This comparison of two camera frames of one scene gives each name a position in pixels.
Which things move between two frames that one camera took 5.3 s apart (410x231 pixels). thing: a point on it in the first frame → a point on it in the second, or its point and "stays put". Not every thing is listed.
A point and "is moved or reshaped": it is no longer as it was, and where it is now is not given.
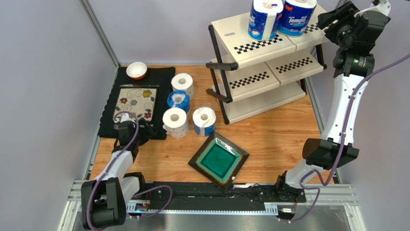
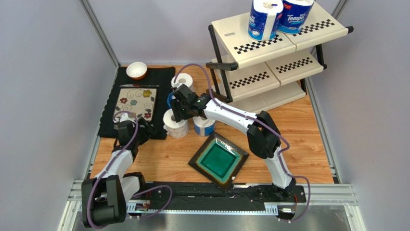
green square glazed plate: x=220 y=160 stays put
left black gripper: x=147 y=134 stays put
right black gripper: x=333 y=20 → x=178 y=103
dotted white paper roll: x=175 y=122 stays put
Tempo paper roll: x=296 y=17 is moved or reshaped
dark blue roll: x=264 y=19 stays put
